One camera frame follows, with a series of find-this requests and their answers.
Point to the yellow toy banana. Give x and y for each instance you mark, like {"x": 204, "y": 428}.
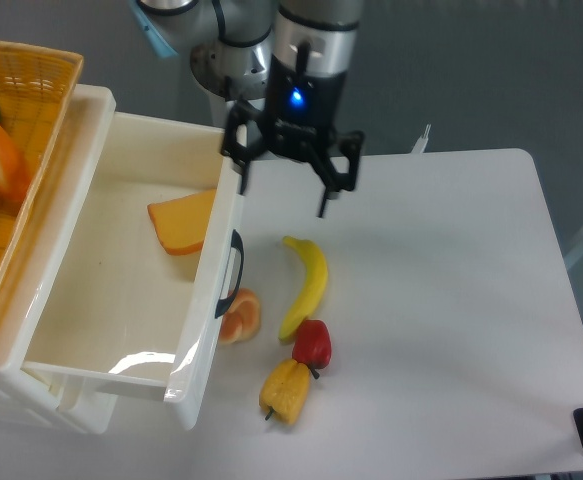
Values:
{"x": 312, "y": 290}

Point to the upper white drawer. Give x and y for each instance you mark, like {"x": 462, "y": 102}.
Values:
{"x": 128, "y": 318}

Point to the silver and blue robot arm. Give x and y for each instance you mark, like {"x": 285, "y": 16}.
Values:
{"x": 311, "y": 37}

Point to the white drawer cabinet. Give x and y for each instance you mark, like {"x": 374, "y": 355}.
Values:
{"x": 28, "y": 395}

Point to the orange toy croissant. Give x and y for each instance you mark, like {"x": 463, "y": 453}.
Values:
{"x": 242, "y": 321}

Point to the black drawer handle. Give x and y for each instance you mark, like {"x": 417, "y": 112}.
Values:
{"x": 234, "y": 274}

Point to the red toy bell pepper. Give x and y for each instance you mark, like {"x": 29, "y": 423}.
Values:
{"x": 313, "y": 344}

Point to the yellow woven basket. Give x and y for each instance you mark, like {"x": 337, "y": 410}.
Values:
{"x": 36, "y": 85}

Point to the yellow toy bell pepper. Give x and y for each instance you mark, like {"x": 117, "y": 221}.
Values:
{"x": 284, "y": 392}

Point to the toy bread slice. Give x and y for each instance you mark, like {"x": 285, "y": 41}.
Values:
{"x": 181, "y": 224}

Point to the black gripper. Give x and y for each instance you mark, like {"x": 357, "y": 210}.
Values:
{"x": 303, "y": 115}

